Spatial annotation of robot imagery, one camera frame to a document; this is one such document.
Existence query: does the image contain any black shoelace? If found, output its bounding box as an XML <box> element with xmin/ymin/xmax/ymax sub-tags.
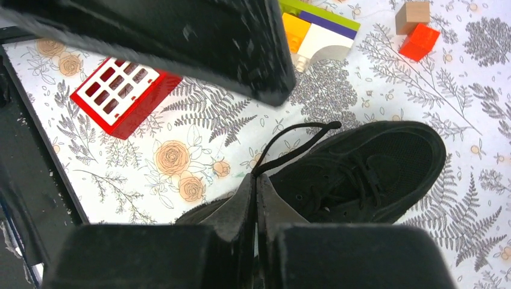
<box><xmin>250</xmin><ymin>121</ymin><xmax>343</xmax><ymax>177</ymax></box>

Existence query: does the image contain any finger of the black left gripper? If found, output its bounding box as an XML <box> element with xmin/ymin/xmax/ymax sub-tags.
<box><xmin>1</xmin><ymin>0</ymin><xmax>296</xmax><ymax>107</ymax></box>

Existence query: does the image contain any floral patterned table mat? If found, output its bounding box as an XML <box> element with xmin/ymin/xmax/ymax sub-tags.
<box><xmin>8</xmin><ymin>1</ymin><xmax>510</xmax><ymax>288</ymax></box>

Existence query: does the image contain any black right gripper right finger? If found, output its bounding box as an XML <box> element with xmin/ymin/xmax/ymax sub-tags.
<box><xmin>256</xmin><ymin>175</ymin><xmax>455</xmax><ymax>288</ymax></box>

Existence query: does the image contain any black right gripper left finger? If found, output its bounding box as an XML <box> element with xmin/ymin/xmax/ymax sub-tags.
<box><xmin>42</xmin><ymin>174</ymin><xmax>256</xmax><ymax>288</ymax></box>

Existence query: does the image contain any small red cube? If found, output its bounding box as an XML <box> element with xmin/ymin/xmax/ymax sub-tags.
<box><xmin>398</xmin><ymin>23</ymin><xmax>440</xmax><ymax>62</ymax></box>

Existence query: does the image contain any multicolour toy brick stack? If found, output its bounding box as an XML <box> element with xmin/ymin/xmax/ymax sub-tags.
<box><xmin>279</xmin><ymin>0</ymin><xmax>360</xmax><ymax>72</ymax></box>

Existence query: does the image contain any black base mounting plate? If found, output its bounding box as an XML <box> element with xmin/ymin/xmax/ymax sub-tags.
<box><xmin>1</xmin><ymin>26</ymin><xmax>87</xmax><ymax>288</ymax></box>

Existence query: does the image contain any small wooden cube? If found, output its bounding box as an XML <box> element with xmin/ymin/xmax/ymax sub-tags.
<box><xmin>395</xmin><ymin>1</ymin><xmax>430</xmax><ymax>35</ymax></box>

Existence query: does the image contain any red toy calculator block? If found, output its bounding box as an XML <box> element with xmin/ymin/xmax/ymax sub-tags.
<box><xmin>70</xmin><ymin>57</ymin><xmax>183</xmax><ymax>140</ymax></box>

